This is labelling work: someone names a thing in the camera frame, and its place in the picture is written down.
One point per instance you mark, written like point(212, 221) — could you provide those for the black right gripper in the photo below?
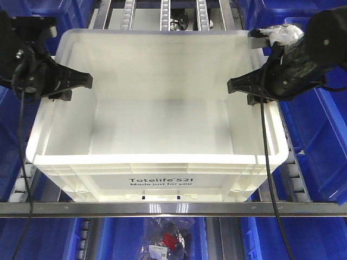
point(282, 81)

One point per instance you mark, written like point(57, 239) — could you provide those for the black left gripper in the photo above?
point(32, 75)

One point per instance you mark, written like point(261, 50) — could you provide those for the white plastic tote bin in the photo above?
point(158, 123)

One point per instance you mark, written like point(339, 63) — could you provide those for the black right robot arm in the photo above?
point(298, 60)

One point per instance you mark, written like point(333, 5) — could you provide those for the blue bin right front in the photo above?
point(316, 121)

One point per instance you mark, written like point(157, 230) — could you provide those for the blue bin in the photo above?
point(309, 238)
point(120, 238)
point(316, 121)
point(70, 14)
point(46, 238)
point(10, 113)
point(263, 13)

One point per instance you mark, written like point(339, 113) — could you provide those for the blue bin upper left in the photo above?
point(70, 14)

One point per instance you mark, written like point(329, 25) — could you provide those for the blue bin left front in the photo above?
point(10, 113)

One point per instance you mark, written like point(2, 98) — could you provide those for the blue bin upper right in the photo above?
point(263, 13)

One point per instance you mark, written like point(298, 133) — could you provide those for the blue bin lower left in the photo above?
point(46, 238)

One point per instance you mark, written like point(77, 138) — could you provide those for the blue bin lower right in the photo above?
point(309, 238)

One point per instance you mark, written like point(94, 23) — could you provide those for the blue bin lower middle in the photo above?
point(120, 238)

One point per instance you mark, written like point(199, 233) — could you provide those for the rear roller track right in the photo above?
point(202, 15)

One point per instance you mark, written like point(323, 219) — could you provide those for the rear roller track left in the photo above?
point(128, 15)

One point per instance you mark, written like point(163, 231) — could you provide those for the right white roller track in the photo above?
point(293, 180)

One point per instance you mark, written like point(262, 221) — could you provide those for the white roller track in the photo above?
point(293, 180)
point(19, 191)

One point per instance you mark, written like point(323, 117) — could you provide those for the left white roller track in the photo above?
point(19, 191)

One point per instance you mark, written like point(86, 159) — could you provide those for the rear roller track middle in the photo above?
point(165, 15)

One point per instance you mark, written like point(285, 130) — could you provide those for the lower roller track left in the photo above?
point(83, 237)

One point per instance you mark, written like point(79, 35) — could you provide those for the clear bag with parts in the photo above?
point(166, 238)

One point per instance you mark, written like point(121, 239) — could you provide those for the steel front shelf rail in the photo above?
point(64, 210)

